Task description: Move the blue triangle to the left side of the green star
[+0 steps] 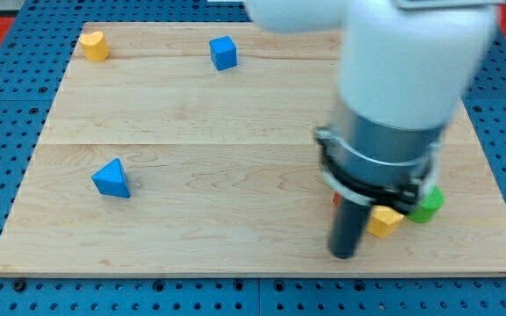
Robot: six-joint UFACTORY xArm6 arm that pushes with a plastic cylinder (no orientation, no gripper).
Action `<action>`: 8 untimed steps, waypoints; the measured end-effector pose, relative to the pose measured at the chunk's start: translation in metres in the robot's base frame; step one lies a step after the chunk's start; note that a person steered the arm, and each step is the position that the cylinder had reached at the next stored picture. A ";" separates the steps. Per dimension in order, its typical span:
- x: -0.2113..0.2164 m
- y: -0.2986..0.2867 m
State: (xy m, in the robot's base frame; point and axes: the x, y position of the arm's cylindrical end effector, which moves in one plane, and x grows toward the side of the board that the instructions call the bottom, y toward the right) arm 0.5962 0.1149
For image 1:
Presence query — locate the blue triangle block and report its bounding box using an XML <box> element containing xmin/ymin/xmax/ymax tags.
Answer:
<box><xmin>91</xmin><ymin>158</ymin><xmax>131</xmax><ymax>198</ymax></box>

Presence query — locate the blue cube block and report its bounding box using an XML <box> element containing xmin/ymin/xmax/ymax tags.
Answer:
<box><xmin>209</xmin><ymin>36</ymin><xmax>237</xmax><ymax>71</ymax></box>

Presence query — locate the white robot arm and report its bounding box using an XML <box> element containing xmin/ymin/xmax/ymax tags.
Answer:
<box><xmin>245</xmin><ymin>0</ymin><xmax>499</xmax><ymax>259</ymax></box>

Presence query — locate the yellow heart block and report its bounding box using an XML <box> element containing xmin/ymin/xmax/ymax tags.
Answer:
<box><xmin>79</xmin><ymin>31</ymin><xmax>109</xmax><ymax>62</ymax></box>

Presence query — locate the red block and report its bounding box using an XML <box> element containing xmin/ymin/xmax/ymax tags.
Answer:
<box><xmin>332</xmin><ymin>193</ymin><xmax>340</xmax><ymax>206</ymax></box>

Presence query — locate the silver black wrist mount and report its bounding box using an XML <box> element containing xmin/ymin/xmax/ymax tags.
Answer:
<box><xmin>314</xmin><ymin>101</ymin><xmax>445</xmax><ymax>214</ymax></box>

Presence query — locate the green block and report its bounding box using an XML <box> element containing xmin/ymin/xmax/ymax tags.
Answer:
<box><xmin>407</xmin><ymin>186</ymin><xmax>445</xmax><ymax>224</ymax></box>

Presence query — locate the wooden board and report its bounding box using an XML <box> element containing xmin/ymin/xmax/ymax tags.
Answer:
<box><xmin>0</xmin><ymin>23</ymin><xmax>506</xmax><ymax>278</ymax></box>

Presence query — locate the yellow pentagon block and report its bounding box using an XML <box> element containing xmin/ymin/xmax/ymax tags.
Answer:
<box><xmin>366</xmin><ymin>205</ymin><xmax>405</xmax><ymax>238</ymax></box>

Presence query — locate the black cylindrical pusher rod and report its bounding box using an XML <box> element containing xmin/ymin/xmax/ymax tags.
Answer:
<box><xmin>329</xmin><ymin>196</ymin><xmax>372</xmax><ymax>259</ymax></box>

